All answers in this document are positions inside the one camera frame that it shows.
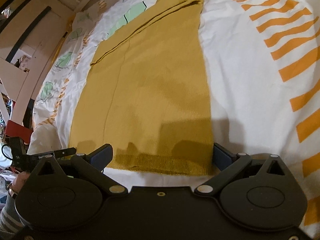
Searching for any mustard yellow knit garment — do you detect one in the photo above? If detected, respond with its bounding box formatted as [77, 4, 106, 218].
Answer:
[68, 0, 214, 176]

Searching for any grey striped sleeve forearm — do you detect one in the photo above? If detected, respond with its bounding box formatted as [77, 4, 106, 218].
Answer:
[1, 194, 24, 239]

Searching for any person's left hand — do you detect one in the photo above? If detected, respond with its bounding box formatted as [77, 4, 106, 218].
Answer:
[8, 172, 30, 198]

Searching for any red box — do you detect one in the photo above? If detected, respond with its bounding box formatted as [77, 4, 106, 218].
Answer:
[4, 120, 33, 144]

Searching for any white patterned bed sheet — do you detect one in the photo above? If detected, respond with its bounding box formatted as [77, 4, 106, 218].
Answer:
[28, 0, 319, 239]

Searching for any wooden bed frame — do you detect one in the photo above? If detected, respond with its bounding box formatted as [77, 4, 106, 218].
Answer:
[0, 0, 141, 126]

